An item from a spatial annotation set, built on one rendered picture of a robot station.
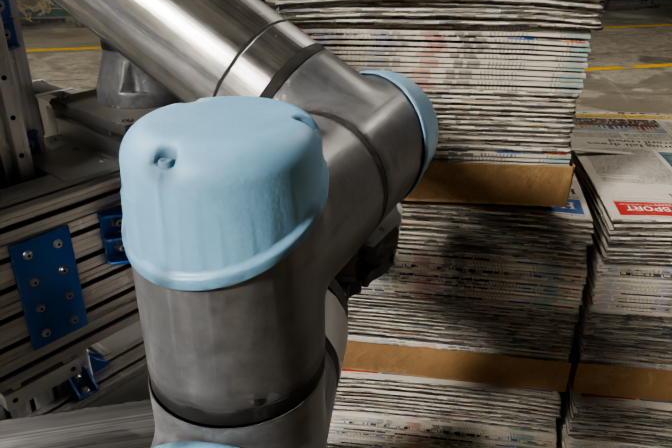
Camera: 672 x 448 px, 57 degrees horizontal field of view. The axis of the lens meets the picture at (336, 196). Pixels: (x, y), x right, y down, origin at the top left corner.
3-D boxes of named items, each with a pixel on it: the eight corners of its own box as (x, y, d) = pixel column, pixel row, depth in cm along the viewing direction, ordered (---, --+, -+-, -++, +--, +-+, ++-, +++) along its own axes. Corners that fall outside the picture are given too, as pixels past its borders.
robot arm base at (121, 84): (80, 97, 103) (69, 37, 99) (157, 80, 113) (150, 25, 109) (131, 114, 94) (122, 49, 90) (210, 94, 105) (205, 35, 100)
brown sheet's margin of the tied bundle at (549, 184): (299, 143, 77) (298, 109, 75) (537, 151, 74) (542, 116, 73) (275, 196, 63) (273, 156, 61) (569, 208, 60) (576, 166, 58)
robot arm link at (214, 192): (238, 66, 30) (251, 263, 34) (52, 135, 21) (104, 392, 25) (391, 83, 27) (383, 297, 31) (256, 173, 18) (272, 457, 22)
